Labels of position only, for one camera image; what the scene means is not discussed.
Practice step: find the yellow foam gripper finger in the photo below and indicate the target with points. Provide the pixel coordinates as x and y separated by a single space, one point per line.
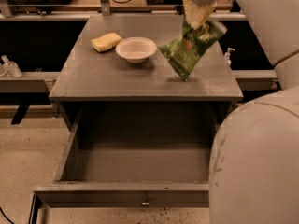
197 15

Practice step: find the green jalapeno chip bag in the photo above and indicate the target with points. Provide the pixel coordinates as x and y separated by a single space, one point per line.
185 51

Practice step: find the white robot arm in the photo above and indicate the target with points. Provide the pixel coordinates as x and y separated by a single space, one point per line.
254 161

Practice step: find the grey cabinet counter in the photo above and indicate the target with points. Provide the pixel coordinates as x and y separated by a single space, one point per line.
88 75

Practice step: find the open grey top drawer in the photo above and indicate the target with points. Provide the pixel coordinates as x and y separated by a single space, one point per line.
117 154

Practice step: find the metal drawer knob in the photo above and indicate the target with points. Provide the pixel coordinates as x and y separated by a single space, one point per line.
145 202

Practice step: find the white pump bottle right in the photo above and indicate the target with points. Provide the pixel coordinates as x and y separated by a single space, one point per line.
227 55

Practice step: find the white bowl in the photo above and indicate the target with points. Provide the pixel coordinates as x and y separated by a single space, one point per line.
136 49

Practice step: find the yellow sponge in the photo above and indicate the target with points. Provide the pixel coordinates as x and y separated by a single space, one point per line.
106 42

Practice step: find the clear sanitizer bottle left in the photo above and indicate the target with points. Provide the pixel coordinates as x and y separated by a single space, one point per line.
11 68

